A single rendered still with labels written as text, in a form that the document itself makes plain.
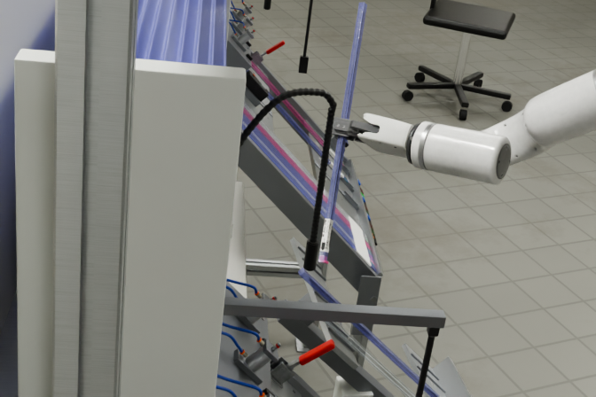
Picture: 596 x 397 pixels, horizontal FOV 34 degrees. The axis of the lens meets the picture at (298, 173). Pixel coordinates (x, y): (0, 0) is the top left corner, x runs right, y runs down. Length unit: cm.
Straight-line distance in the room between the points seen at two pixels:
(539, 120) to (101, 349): 110
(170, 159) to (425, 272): 323
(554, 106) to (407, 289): 225
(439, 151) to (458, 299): 215
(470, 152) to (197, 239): 96
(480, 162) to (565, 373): 197
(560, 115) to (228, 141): 95
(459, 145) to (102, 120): 116
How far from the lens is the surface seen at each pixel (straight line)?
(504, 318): 373
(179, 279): 76
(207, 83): 68
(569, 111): 158
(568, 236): 445
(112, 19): 52
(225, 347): 127
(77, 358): 62
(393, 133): 169
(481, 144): 164
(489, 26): 545
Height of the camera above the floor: 194
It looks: 25 degrees down
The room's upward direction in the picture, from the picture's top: 7 degrees clockwise
